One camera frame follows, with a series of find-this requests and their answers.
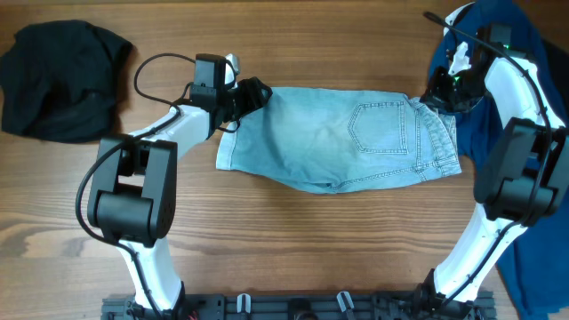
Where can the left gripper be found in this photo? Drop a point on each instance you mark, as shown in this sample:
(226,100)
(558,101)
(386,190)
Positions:
(251,95)

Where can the black crumpled garment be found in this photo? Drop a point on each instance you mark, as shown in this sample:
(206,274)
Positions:
(60,81)

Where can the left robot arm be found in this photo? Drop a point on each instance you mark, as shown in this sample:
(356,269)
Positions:
(127,198)

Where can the dark blue t-shirt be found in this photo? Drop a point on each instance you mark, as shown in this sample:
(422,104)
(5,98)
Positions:
(535,267)

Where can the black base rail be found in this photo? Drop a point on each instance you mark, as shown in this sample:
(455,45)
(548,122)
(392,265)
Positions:
(343,305)

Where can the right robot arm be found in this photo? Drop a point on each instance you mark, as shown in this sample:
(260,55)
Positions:
(521,180)

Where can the black garment at right edge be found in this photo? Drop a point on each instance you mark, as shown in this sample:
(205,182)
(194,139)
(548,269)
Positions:
(558,69)

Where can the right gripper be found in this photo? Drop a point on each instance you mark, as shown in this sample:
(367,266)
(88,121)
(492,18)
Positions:
(433,96)

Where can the light blue denim shorts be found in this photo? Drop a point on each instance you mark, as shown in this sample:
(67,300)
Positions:
(330,141)

